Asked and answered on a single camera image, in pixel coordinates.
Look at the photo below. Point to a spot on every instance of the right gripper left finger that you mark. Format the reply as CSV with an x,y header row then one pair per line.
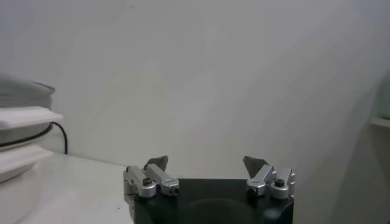
x,y
160,178

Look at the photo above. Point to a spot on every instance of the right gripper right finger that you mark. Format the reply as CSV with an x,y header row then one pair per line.
x,y
262,177

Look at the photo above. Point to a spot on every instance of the stainless steel steamer basket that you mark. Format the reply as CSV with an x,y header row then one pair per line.
x,y
24,117

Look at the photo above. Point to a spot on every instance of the white electric cooker base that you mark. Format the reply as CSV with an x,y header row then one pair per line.
x,y
18,161

